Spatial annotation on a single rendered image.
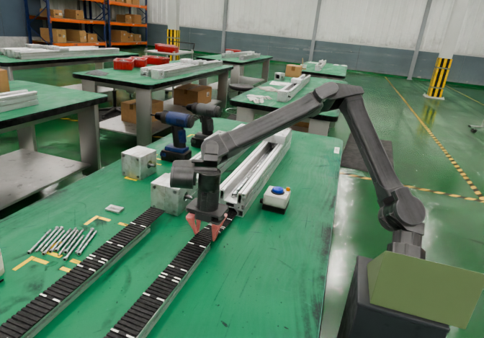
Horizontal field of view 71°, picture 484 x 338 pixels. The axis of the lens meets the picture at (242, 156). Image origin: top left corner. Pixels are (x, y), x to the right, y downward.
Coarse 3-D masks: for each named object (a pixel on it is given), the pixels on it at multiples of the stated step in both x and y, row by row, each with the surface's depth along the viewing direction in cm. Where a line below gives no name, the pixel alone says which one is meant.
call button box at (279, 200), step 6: (270, 186) 120; (270, 192) 116; (288, 192) 117; (264, 198) 115; (270, 198) 114; (276, 198) 113; (282, 198) 113; (288, 198) 117; (264, 204) 116; (270, 204) 115; (276, 204) 114; (282, 204) 113; (288, 204) 120; (270, 210) 115; (276, 210) 115; (282, 210) 114
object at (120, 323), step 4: (120, 320) 65; (116, 324) 64; (120, 324) 64; (124, 324) 64; (128, 324) 64; (116, 328) 63; (120, 328) 63; (124, 328) 63; (128, 328) 63; (132, 328) 63; (136, 328) 63; (128, 332) 62; (132, 332) 62; (136, 332) 62; (136, 336) 62
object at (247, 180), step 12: (264, 144) 156; (288, 144) 174; (252, 156) 140; (264, 156) 149; (276, 156) 147; (240, 168) 127; (252, 168) 139; (264, 168) 129; (228, 180) 116; (240, 180) 125; (252, 180) 118; (264, 180) 132; (228, 192) 114; (240, 192) 108; (252, 192) 116; (228, 204) 112; (240, 204) 109; (240, 216) 111
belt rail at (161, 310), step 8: (208, 248) 92; (200, 256) 87; (192, 272) 84; (184, 280) 79; (176, 288) 76; (168, 304) 73; (160, 312) 70; (152, 320) 67; (144, 328) 64; (152, 328) 67; (144, 336) 65
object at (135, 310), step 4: (132, 308) 68; (136, 308) 68; (140, 308) 68; (128, 312) 67; (132, 312) 67; (136, 312) 67; (140, 312) 67; (144, 312) 67; (148, 312) 67; (140, 316) 66; (144, 316) 66; (148, 316) 66; (152, 316) 67; (148, 320) 65
